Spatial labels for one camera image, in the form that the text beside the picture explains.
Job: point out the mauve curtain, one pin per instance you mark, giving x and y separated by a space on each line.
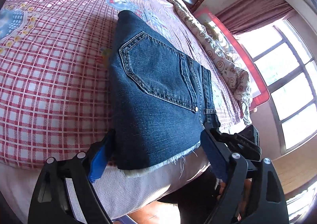
257 8

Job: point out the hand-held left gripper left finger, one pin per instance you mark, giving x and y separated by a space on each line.
97 164

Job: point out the bed with pink checked sheet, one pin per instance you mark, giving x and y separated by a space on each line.
54 78

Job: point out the person's leg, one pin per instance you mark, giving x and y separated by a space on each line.
195 199

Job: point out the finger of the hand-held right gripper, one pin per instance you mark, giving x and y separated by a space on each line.
242 147

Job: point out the window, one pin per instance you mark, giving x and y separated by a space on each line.
292 85

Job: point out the swirl patterned quilt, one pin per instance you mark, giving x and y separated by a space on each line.
223 60

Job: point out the red bed guard rail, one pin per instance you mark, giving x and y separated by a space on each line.
260 90

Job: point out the blue denim pants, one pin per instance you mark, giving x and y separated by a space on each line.
153 95

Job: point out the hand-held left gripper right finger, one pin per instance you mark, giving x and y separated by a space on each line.
215 157

